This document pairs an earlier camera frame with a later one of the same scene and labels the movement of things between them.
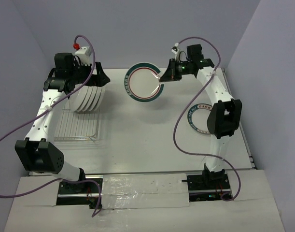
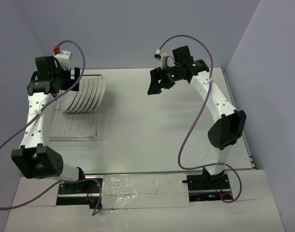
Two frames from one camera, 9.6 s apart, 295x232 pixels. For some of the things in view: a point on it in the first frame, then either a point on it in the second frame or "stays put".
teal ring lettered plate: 91,98 stays put
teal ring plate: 199,106 -> 77,96
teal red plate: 142,82 -> 77,96
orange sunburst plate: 86,98 stays put
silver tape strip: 144,191 stays put
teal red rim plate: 101,99 stays put
